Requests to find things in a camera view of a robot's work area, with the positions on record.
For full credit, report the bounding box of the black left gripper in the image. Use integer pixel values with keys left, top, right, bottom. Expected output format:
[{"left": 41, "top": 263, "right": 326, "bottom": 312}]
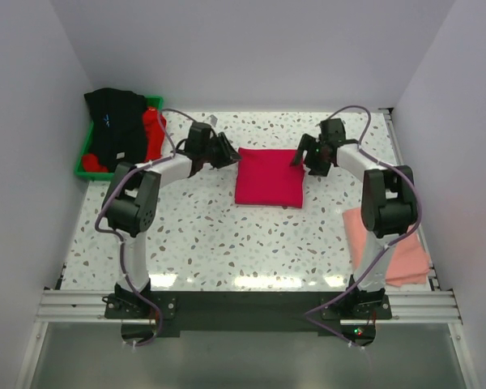
[{"left": 201, "top": 132, "right": 241, "bottom": 169}]

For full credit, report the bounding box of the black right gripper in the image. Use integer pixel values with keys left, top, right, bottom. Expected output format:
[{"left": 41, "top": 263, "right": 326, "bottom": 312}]
[{"left": 290, "top": 134, "right": 331, "bottom": 177}]

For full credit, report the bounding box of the magenta t shirt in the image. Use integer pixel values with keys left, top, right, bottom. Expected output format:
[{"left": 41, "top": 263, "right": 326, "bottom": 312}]
[{"left": 235, "top": 147, "right": 305, "bottom": 208}]

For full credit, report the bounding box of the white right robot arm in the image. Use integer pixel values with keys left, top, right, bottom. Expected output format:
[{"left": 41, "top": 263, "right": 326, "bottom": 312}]
[{"left": 291, "top": 118, "right": 421, "bottom": 318}]

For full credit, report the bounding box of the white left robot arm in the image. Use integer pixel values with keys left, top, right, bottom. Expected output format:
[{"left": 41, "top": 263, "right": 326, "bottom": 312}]
[{"left": 95, "top": 122, "right": 241, "bottom": 318}]

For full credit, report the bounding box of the red t shirt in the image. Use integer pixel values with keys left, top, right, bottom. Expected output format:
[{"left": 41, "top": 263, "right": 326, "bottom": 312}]
[{"left": 91, "top": 106, "right": 166, "bottom": 173}]

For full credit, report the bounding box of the green plastic bin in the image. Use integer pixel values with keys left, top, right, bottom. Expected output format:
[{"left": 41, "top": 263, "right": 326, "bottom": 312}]
[{"left": 72, "top": 94, "right": 166, "bottom": 183}]

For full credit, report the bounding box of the black t shirt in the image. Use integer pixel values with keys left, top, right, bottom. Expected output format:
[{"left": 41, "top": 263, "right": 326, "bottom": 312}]
[{"left": 84, "top": 88, "right": 147, "bottom": 172}]

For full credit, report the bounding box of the folded peach t shirt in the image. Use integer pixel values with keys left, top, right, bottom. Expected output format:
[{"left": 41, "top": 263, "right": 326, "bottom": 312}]
[{"left": 342, "top": 207, "right": 430, "bottom": 287}]

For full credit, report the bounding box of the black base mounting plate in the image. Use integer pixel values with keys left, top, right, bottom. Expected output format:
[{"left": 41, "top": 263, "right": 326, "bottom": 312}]
[{"left": 102, "top": 289, "right": 393, "bottom": 344}]

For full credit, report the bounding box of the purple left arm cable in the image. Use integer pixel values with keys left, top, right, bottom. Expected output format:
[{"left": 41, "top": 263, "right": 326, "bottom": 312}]
[{"left": 95, "top": 108, "right": 199, "bottom": 348}]

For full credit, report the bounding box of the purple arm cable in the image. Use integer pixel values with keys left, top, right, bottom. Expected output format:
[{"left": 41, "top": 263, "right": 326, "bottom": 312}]
[
  {"left": 95, "top": 108, "right": 199, "bottom": 348},
  {"left": 303, "top": 105, "right": 424, "bottom": 345}
]

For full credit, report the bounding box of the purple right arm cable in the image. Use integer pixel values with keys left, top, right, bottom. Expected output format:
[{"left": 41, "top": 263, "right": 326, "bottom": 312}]
[{"left": 303, "top": 105, "right": 424, "bottom": 345}]

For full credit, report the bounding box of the aluminium table frame rail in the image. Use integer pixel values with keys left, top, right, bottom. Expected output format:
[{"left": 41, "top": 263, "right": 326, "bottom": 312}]
[{"left": 378, "top": 107, "right": 481, "bottom": 389}]

